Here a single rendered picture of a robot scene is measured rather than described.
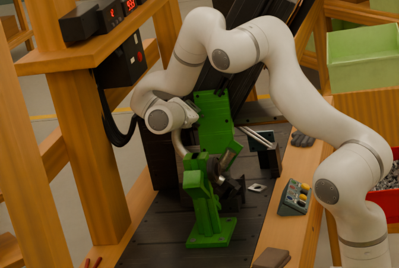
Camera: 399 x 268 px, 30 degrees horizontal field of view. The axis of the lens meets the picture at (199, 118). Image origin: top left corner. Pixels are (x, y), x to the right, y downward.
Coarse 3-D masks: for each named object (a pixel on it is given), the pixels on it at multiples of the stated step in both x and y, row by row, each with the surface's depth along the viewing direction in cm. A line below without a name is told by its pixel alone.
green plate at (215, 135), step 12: (204, 96) 240; (216, 96) 239; (228, 96) 239; (204, 108) 241; (216, 108) 240; (228, 108) 239; (204, 120) 242; (216, 120) 241; (228, 120) 239; (204, 132) 242; (216, 132) 241; (228, 132) 240; (204, 144) 243; (216, 144) 242
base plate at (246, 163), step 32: (256, 128) 301; (288, 128) 294; (256, 160) 272; (160, 192) 263; (160, 224) 241; (192, 224) 237; (256, 224) 229; (128, 256) 226; (160, 256) 223; (192, 256) 219; (224, 256) 216
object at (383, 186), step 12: (396, 156) 257; (396, 168) 250; (384, 180) 244; (396, 180) 244; (372, 192) 230; (384, 192) 229; (396, 192) 229; (384, 204) 231; (396, 204) 231; (396, 216) 232
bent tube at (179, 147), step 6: (186, 102) 238; (192, 102) 241; (192, 108) 238; (198, 108) 240; (174, 132) 241; (180, 132) 242; (174, 138) 242; (180, 138) 243; (174, 144) 242; (180, 144) 242; (180, 150) 242; (186, 150) 242; (180, 156) 243; (222, 180) 239
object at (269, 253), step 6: (264, 252) 208; (270, 252) 208; (276, 252) 207; (282, 252) 206; (288, 252) 206; (258, 258) 206; (264, 258) 205; (270, 258) 204; (276, 258) 204; (282, 258) 204; (288, 258) 206; (252, 264) 204; (258, 264) 203; (264, 264) 202; (270, 264) 202; (276, 264) 201; (282, 264) 204
